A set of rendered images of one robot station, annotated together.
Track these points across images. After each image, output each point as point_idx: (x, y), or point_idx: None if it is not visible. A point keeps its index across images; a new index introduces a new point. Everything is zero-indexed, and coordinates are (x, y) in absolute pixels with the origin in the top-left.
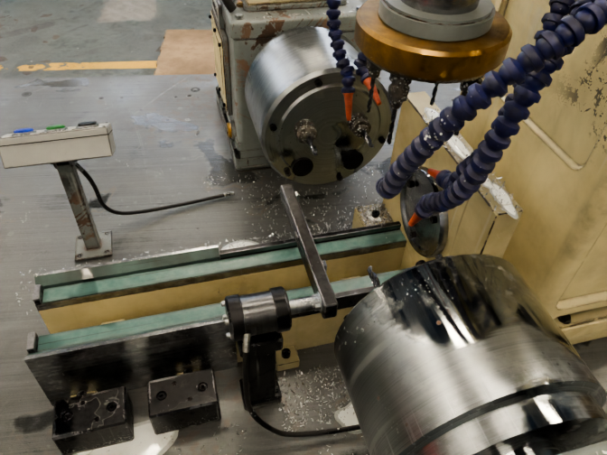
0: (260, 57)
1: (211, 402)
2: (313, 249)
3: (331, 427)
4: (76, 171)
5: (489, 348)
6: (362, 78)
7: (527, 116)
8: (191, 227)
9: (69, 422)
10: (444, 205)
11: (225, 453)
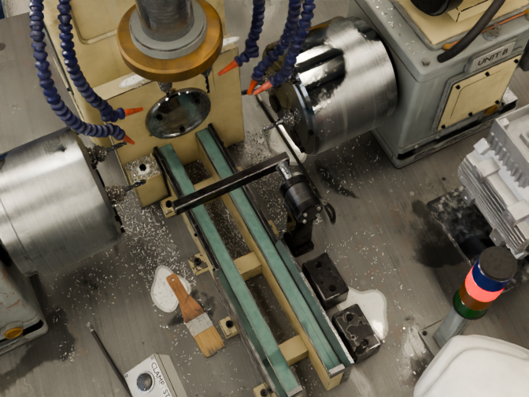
0: (28, 235)
1: (327, 255)
2: (242, 172)
3: None
4: None
5: (347, 48)
6: (124, 116)
7: None
8: (142, 349)
9: (368, 339)
10: (283, 52)
11: (345, 253)
